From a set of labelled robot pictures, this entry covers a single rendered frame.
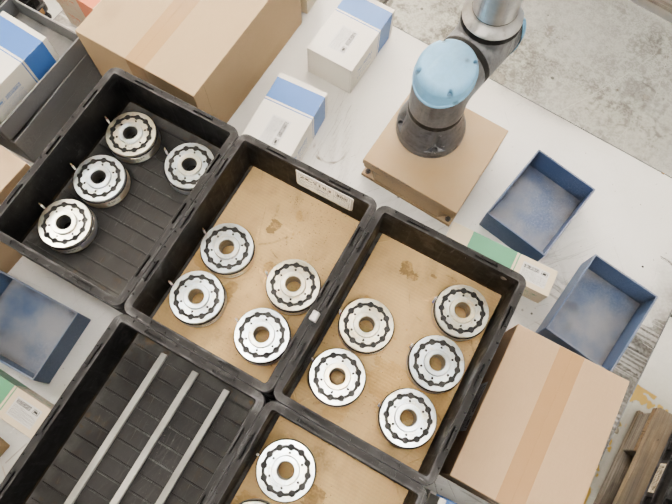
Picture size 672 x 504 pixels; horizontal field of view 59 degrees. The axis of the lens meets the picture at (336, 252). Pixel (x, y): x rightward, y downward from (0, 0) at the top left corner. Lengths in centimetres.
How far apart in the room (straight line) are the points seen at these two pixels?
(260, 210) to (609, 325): 77
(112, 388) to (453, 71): 85
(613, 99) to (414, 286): 156
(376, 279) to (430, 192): 25
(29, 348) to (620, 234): 130
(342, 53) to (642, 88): 148
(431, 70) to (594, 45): 156
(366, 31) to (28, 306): 96
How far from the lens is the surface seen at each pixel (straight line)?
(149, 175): 128
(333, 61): 142
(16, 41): 146
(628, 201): 152
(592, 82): 256
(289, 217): 119
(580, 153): 152
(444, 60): 117
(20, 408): 131
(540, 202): 143
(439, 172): 131
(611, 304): 141
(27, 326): 140
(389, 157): 131
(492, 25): 119
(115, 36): 138
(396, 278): 116
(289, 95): 137
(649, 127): 255
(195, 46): 133
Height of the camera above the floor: 194
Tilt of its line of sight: 72 degrees down
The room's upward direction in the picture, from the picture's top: 4 degrees clockwise
